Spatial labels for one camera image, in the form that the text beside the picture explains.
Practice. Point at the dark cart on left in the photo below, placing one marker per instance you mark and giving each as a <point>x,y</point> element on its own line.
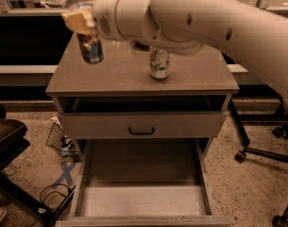
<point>12,144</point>

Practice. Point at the middle drawer with black handle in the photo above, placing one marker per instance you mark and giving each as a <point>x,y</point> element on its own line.
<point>141,125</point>

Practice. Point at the grey drawer cabinet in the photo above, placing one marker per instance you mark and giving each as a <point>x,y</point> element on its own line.
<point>121,84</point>

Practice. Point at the redbull can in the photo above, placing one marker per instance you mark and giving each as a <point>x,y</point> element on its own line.
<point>89,41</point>

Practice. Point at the black wire basket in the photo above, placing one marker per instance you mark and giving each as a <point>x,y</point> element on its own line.
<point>60,142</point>

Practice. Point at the green white soda can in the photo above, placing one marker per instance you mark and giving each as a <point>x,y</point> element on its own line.
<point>159,63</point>

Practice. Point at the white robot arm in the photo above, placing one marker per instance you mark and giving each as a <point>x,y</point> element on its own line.
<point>257,39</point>

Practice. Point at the black office chair base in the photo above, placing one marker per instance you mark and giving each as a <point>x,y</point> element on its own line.
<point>280,115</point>

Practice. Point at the open bottom drawer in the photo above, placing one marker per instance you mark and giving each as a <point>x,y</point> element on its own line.
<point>142,183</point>

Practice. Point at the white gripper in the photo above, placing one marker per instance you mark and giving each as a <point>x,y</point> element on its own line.
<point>106,19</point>

